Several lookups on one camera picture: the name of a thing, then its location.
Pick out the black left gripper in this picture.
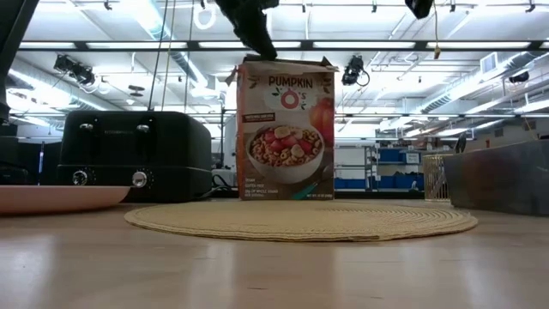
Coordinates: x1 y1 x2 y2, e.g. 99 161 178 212
213 0 281 61

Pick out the pumpkin cereal box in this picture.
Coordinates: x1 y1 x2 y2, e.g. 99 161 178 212
225 55 340 202

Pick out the pink plate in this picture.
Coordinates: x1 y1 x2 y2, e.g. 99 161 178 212
0 185 132 215

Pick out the black overhead light bar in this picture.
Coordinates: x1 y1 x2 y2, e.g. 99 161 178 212
0 39 549 53

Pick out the black four-slot toaster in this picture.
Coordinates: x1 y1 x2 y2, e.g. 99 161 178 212
57 110 214 203

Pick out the blue storage bin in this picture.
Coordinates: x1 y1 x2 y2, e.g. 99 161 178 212
377 174 425 190
378 148 404 163

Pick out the round woven yellow placemat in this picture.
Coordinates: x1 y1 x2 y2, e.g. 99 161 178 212
124 200 480 243

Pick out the grey plastic tray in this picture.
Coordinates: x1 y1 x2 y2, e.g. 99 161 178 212
443 139 549 217

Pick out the white cable loop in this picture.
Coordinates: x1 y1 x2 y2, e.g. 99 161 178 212
192 3 217 31

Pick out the black hanging cable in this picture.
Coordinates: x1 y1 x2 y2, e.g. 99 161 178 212
147 0 169 112
183 0 195 113

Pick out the black toaster power cord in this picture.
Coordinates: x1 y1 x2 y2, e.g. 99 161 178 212
211 173 238 199

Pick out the yellow hanging cable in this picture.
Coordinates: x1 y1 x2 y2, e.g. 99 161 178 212
431 0 443 60

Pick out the gold wire mesh cup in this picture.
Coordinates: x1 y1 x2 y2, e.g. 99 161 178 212
422 153 451 202

